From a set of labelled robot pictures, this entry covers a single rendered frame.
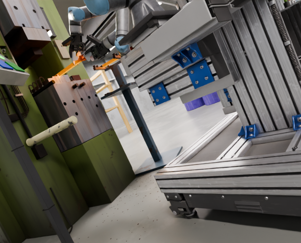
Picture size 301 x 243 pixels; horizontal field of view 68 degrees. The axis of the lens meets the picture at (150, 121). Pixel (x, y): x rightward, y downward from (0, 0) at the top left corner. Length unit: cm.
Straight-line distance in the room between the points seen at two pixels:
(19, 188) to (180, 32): 146
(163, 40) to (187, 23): 10
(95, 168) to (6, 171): 58
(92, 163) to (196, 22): 122
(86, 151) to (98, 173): 18
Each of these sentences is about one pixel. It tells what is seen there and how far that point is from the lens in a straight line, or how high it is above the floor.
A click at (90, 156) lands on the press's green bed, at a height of 36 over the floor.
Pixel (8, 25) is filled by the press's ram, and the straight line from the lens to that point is 189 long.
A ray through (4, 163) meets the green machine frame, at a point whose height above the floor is 57.
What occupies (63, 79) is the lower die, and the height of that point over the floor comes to 95.
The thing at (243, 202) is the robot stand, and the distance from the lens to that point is 83.
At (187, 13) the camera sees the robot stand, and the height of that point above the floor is 71.
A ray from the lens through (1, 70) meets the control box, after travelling 127.
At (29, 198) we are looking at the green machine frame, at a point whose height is 29.
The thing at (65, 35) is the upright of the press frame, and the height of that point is 142.
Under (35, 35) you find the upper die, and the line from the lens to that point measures 190.
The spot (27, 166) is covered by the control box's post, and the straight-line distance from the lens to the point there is 132.
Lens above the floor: 54
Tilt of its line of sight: 5 degrees down
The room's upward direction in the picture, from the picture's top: 25 degrees counter-clockwise
